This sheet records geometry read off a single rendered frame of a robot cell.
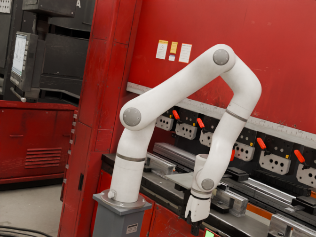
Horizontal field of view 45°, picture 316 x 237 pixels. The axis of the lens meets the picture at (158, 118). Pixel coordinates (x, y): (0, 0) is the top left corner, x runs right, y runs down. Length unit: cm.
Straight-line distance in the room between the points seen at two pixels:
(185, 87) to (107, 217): 60
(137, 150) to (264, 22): 94
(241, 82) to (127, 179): 58
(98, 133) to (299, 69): 141
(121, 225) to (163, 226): 76
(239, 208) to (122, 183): 76
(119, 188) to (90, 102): 123
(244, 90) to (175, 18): 111
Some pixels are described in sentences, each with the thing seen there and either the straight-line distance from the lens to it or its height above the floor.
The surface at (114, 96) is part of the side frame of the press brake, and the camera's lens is 265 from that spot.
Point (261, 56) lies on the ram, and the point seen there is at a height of 170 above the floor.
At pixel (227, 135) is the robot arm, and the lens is 144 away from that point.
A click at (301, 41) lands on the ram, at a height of 180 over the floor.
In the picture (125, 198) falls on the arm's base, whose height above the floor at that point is 103.
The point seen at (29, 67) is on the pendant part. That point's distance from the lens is 250.
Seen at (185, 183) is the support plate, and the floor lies 100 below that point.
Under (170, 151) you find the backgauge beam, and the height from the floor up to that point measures 97.
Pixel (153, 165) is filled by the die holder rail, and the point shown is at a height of 92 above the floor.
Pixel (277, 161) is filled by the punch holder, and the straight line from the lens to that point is 192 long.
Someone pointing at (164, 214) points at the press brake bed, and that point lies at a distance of 226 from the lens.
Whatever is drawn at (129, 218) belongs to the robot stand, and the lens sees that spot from 156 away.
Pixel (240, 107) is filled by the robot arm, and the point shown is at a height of 148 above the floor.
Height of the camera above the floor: 159
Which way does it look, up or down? 9 degrees down
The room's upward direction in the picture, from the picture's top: 11 degrees clockwise
